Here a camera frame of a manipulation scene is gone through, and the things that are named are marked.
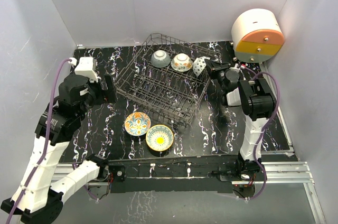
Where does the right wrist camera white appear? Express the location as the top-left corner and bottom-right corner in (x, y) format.
(233, 63), (247, 71)

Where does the yellow sun pattern bowl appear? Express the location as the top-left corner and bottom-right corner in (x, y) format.
(146, 125), (174, 152)

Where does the round three-colour drawer unit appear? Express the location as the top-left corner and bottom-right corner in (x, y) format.
(231, 8), (285, 63)

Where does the grey speckled bowl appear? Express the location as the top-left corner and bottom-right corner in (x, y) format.
(151, 50), (171, 68)

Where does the orange flower green leaf bowl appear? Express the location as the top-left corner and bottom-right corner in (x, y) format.
(171, 53), (193, 72)

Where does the aluminium frame rail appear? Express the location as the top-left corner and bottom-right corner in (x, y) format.
(42, 62), (328, 224)

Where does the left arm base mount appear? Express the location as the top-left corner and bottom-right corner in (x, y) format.
(108, 165), (126, 183)

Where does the grey wire dish rack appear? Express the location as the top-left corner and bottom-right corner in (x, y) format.
(115, 33), (222, 126)

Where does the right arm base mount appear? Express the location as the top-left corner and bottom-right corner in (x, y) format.
(209, 164), (262, 182)

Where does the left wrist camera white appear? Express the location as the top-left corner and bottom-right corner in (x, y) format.
(74, 57), (98, 83)

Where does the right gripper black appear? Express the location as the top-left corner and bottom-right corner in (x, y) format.
(204, 59), (230, 92)

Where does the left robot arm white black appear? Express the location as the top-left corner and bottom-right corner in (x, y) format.
(1, 73), (116, 223)

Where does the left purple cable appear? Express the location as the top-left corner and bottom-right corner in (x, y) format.
(5, 58), (77, 224)

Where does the orange blue floral bowl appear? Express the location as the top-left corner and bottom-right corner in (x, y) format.
(124, 112), (151, 136)

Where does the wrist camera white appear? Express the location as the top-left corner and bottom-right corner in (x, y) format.
(74, 57), (98, 83)
(233, 63), (247, 71)

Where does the blue white pattern bowl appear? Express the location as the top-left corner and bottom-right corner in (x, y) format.
(193, 57), (210, 77)

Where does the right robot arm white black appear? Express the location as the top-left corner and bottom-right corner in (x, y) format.
(205, 59), (279, 180)

